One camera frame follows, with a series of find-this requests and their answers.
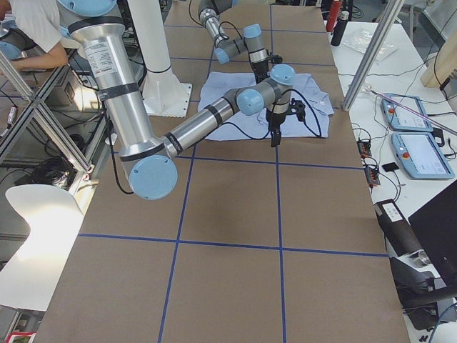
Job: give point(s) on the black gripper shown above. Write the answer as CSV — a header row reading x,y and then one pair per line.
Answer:
x,y
277,119
260,69

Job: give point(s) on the light blue striped shirt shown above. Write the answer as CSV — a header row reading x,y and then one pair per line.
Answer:
x,y
240,126

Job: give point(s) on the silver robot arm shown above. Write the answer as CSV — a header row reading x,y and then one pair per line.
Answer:
x,y
148,159
226,49

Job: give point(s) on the black water bottle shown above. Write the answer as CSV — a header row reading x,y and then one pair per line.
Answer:
x,y
339,28

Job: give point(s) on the red water bottle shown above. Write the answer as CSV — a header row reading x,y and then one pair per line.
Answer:
x,y
333,15

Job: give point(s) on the upper blue teach pendant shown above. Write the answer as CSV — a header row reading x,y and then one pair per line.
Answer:
x,y
400,119

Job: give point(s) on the blue teach pendant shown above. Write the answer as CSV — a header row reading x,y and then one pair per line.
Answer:
x,y
420,156
400,119

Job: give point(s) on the lower blue teach pendant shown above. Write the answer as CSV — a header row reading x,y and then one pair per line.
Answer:
x,y
420,156

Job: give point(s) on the black cylinder with label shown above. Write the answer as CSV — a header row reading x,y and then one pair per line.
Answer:
x,y
396,228

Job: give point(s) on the black laptop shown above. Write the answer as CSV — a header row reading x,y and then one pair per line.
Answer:
x,y
434,225

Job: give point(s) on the person in white shirt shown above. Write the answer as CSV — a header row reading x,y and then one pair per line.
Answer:
x,y
40,21

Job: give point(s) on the white curved chair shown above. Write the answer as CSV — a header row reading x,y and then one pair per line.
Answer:
x,y
30,277

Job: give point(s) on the grey aluminium frame post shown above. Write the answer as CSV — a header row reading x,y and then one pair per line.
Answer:
x,y
386,20

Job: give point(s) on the aluminium extrusion cross frame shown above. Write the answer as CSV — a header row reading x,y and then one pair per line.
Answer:
x,y
39,111

